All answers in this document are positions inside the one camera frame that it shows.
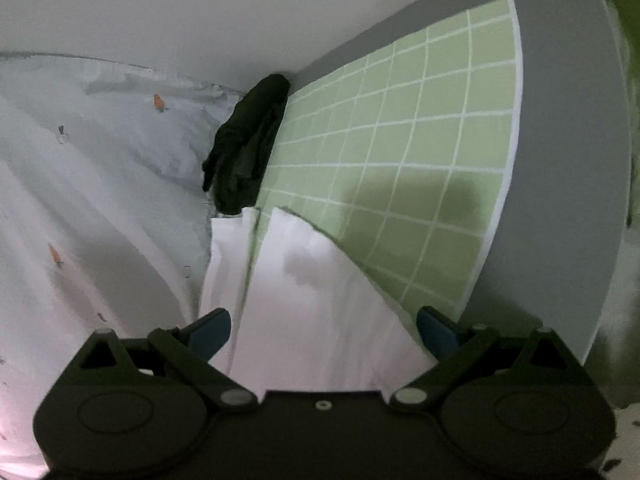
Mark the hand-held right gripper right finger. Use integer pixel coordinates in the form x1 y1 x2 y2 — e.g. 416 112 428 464
389 306 578 411

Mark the green grid mat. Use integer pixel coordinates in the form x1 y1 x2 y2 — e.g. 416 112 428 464
247 0 525 333

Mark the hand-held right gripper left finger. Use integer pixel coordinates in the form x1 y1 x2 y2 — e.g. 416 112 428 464
77 308 259 412

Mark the white shirt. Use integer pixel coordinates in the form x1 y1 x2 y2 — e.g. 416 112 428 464
200 205 437 395

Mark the black folded garment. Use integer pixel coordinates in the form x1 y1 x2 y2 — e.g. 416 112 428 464
201 73 291 215

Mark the carrot print sheet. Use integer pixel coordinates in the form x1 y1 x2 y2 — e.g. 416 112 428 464
0 50 247 477

